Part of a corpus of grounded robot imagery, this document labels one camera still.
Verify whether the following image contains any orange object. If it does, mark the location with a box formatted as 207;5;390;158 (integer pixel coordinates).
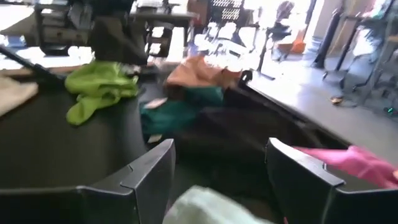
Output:
277;29;307;55

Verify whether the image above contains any small dark green towel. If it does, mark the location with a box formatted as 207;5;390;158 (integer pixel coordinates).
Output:
139;86;224;138

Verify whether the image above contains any peach towel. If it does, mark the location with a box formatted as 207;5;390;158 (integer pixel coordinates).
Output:
164;55;243;97

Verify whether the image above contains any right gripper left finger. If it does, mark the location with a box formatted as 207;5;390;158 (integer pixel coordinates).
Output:
0;138;177;224

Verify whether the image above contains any black office chair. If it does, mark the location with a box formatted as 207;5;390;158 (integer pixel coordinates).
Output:
257;1;295;80

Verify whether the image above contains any pink towel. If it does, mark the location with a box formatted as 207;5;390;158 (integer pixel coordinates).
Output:
294;144;398;190

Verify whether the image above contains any black clip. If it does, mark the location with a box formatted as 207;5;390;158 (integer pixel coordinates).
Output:
238;70;254;88

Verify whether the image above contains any lime green towel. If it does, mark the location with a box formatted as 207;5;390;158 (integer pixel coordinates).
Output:
64;60;140;127

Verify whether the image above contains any cream towel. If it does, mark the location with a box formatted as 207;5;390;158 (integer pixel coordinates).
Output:
0;75;39;118

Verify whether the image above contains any pale mint towel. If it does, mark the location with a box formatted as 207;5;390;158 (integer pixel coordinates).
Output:
162;185;276;224

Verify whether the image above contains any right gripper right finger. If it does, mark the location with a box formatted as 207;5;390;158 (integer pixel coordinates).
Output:
266;138;398;224

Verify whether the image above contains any black floor stand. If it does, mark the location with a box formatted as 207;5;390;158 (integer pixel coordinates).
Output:
312;7;343;69

